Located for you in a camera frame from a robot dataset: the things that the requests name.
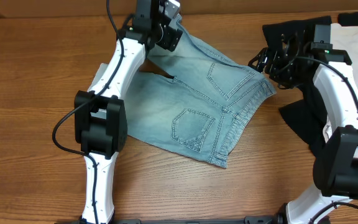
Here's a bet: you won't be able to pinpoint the light blue denim shorts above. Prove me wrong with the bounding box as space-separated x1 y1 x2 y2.
124 30 275 168

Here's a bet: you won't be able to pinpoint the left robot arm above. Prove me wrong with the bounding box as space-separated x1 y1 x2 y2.
74 0 183 223

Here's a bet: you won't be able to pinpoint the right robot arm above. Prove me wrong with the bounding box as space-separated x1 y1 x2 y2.
249 19 358 223

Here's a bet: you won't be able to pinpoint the black t-shirt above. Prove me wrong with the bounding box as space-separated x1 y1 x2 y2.
262 16 358 155

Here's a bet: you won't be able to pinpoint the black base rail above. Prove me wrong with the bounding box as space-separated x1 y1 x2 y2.
54 215 332 224

